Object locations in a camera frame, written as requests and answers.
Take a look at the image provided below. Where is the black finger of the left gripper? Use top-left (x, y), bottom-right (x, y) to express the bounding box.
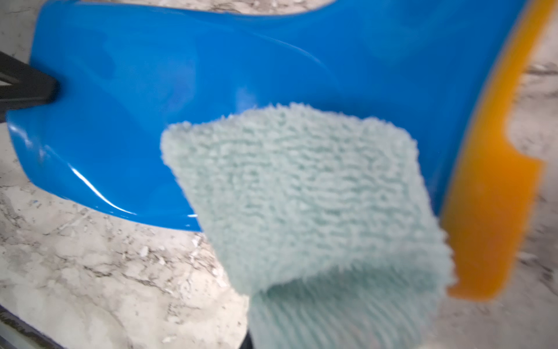
top-left (1, 52), bottom-right (59, 124)

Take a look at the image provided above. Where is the blue rubber boot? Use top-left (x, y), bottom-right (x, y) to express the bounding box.
top-left (7, 1), bottom-right (557, 300)

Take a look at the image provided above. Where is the mint green fluffy cloth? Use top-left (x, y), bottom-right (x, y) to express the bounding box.
top-left (161, 104), bottom-right (455, 348)

